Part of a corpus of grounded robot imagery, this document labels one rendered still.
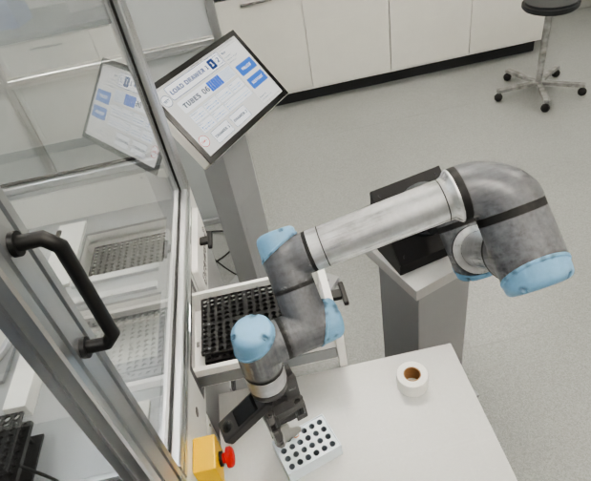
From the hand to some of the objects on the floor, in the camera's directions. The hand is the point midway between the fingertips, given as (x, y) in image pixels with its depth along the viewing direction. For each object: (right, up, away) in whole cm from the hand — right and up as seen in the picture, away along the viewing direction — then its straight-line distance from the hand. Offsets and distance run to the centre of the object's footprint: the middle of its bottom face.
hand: (276, 441), depth 108 cm
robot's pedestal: (+54, -16, +95) cm, 110 cm away
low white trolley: (+30, -66, +43) cm, 84 cm away
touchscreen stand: (-6, +14, +143) cm, 144 cm away
